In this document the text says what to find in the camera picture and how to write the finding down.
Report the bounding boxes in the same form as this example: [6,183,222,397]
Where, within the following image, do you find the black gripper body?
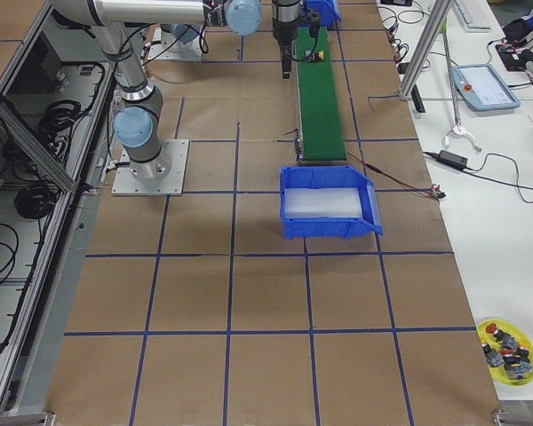
[305,8,321,36]
[277,37,294,80]

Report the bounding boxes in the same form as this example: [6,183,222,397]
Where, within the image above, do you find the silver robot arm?
[152,5,321,53]
[52,1,262,178]

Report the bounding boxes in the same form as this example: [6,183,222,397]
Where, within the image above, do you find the green conveyor belt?
[295,28,346,162]

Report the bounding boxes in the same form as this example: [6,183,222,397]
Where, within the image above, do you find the white foam pad right bin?
[282,187,362,218]

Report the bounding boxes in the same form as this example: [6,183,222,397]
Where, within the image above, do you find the teach pendant tablet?
[451,64,521,111]

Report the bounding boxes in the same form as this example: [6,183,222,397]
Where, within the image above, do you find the reach grabber tool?
[439,26,481,154]

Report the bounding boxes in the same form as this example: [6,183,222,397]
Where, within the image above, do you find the black power adapter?
[436,150,468,170]

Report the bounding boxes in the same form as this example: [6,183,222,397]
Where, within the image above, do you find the blue bin right side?
[280,166,384,240]

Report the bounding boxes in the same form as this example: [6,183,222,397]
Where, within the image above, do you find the yellow plate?
[476,319,533,386]

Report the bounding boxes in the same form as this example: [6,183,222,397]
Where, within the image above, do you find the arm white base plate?
[147,39,203,62]
[112,139,189,196]

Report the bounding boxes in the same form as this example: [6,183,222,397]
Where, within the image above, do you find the aluminium frame post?
[399,0,453,100]

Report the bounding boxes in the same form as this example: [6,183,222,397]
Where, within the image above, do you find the red black conveyor wires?
[346,150,448,200]

